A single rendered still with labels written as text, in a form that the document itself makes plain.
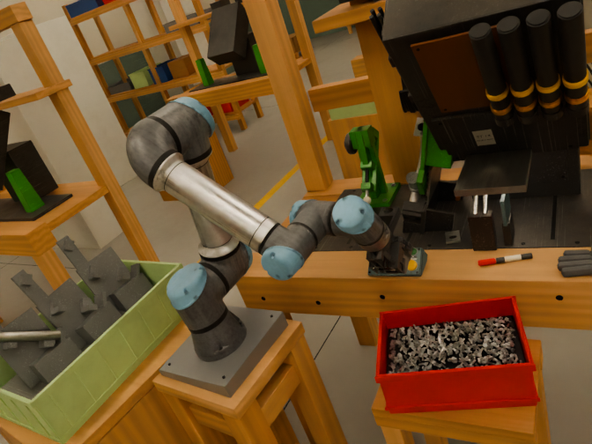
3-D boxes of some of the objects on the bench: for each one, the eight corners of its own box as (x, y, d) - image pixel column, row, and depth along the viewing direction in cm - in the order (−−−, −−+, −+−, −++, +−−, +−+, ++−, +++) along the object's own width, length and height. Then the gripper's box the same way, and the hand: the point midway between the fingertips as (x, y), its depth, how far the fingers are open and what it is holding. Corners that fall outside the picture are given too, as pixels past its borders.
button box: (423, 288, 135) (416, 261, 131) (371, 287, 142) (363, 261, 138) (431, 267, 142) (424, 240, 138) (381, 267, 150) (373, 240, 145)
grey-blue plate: (512, 247, 132) (506, 201, 126) (504, 247, 133) (497, 202, 127) (515, 227, 139) (509, 183, 133) (507, 227, 140) (501, 184, 134)
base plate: (734, 251, 110) (734, 243, 109) (302, 255, 166) (300, 250, 166) (699, 165, 141) (699, 159, 140) (345, 194, 197) (344, 188, 196)
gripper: (354, 258, 113) (386, 284, 130) (392, 258, 109) (420, 285, 125) (358, 223, 116) (389, 254, 133) (395, 222, 112) (423, 254, 128)
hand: (403, 257), depth 129 cm, fingers closed
